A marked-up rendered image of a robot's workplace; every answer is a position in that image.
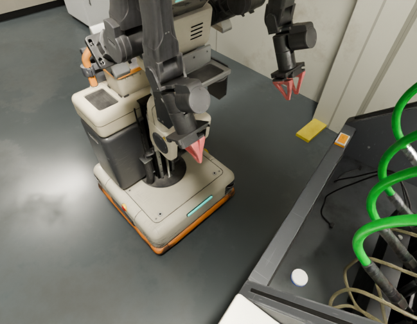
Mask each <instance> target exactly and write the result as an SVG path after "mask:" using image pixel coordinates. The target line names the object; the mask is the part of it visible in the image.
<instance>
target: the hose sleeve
mask: <svg viewBox="0 0 417 324"><path fill-rule="evenodd" d="M401 151H402V152H403V153H404V155H405V156H406V158H407V159H408V160H409V161H410V163H411V164H412V166H417V152H416V151H415V150H414V149H413V147H412V146H411V145H410V144H409V146H408V147H407V148H405V149H401Z"/></svg>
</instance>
